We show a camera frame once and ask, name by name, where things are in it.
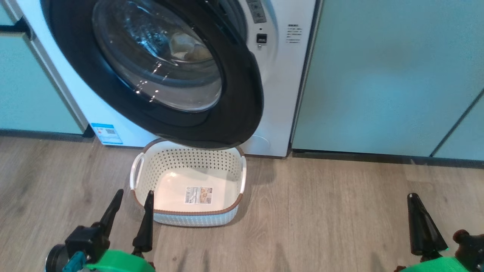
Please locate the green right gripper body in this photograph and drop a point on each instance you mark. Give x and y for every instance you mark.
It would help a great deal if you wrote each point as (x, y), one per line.
(435, 266)

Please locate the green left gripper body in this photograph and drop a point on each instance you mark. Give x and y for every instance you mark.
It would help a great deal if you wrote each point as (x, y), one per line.
(121, 262)

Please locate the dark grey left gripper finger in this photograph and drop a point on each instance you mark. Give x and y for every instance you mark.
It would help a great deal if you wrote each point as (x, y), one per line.
(145, 230)
(112, 215)

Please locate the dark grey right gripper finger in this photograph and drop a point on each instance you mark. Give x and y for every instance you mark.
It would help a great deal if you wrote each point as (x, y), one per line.
(423, 234)

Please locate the round glass washing machine door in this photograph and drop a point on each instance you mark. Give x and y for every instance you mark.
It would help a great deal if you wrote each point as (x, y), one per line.
(234, 113)

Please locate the pale yellow garment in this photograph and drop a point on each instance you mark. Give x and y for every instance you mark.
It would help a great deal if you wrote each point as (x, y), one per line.
(189, 47)

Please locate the paper label in basket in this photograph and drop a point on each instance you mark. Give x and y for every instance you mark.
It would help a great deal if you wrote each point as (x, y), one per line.
(198, 195)

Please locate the white perforated laundry basket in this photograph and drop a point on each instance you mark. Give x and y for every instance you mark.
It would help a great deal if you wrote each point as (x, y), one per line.
(196, 172)

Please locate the narrow pale green cabinet door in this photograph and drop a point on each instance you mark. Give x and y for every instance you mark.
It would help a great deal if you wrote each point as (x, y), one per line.
(467, 139)

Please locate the wide pale green cabinet door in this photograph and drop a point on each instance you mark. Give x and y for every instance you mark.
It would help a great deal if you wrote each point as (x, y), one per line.
(378, 75)

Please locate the white front-load washing machine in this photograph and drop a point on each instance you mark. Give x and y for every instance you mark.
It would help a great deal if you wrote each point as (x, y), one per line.
(280, 94)

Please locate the black door lock slot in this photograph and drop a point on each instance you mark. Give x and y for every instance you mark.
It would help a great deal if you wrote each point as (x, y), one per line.
(261, 37)

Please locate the grey rubber door seal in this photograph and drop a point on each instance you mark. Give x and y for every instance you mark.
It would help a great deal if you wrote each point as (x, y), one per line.
(238, 19)

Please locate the blue energy label sticker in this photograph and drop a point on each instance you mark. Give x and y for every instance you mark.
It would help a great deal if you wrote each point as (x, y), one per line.
(107, 134)

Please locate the round drain filter cover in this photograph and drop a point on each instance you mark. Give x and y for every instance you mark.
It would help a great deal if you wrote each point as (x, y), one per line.
(261, 143)

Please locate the grey warning label sticker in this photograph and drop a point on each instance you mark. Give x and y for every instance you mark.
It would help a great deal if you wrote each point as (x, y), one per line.
(256, 10)

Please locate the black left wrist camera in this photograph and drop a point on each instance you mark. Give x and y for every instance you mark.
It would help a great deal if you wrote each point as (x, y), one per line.
(85, 240)

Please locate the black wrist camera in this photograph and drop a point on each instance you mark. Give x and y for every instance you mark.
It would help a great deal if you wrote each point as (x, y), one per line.
(85, 240)
(470, 251)

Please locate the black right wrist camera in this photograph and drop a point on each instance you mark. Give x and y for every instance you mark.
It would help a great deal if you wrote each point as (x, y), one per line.
(470, 251)

